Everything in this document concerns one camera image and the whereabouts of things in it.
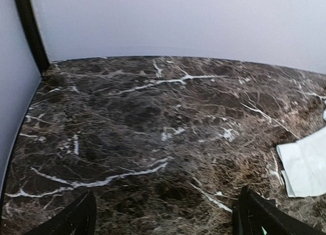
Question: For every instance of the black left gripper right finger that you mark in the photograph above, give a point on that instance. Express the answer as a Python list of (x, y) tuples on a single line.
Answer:
[(252, 214)]

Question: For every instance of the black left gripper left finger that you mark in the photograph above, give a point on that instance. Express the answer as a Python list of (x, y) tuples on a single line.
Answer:
[(79, 217)]

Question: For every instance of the white button shirt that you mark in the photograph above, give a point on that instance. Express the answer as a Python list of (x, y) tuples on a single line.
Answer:
[(303, 159)]

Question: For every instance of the black left frame post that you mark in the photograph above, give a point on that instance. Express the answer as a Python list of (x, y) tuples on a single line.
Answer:
[(32, 34)]

